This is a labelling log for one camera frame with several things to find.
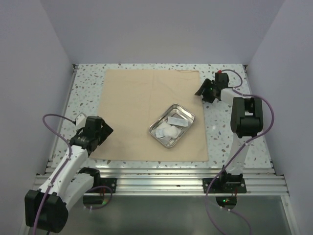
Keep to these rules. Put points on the aluminium rail frame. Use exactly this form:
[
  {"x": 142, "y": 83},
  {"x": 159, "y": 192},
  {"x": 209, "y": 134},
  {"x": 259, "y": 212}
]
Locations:
[{"x": 273, "y": 213}]

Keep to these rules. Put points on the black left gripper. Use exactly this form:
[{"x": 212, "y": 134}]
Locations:
[{"x": 105, "y": 131}]

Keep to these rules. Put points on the long white paper packet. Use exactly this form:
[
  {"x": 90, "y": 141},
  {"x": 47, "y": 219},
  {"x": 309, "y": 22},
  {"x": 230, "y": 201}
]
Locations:
[{"x": 177, "y": 121}]

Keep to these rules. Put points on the beige cloth mat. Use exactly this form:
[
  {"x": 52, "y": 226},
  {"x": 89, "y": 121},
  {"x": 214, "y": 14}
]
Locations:
[{"x": 132, "y": 100}]

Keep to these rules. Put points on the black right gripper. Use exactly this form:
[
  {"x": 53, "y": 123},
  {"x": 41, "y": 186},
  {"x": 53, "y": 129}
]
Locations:
[{"x": 206, "y": 84}]

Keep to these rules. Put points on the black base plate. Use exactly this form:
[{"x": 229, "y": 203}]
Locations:
[
  {"x": 104, "y": 185},
  {"x": 228, "y": 187}
]

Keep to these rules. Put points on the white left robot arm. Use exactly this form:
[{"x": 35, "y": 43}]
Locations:
[{"x": 48, "y": 207}]

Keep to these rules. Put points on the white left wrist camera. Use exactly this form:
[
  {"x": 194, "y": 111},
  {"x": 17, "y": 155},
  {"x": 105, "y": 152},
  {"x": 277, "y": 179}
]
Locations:
[{"x": 80, "y": 120}]

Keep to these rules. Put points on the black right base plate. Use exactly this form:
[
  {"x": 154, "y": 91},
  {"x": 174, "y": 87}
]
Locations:
[{"x": 228, "y": 187}]

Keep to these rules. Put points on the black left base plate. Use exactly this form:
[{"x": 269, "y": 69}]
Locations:
[{"x": 104, "y": 185}]

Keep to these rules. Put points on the white printed paper packet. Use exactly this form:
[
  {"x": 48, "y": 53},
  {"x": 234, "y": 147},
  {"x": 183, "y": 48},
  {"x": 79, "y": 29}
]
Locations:
[{"x": 160, "y": 133}]

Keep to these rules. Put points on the stainless steel tray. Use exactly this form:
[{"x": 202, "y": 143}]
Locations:
[{"x": 175, "y": 110}]

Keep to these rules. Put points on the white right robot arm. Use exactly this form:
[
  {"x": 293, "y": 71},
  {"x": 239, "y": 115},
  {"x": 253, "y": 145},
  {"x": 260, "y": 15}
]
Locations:
[{"x": 246, "y": 122}]

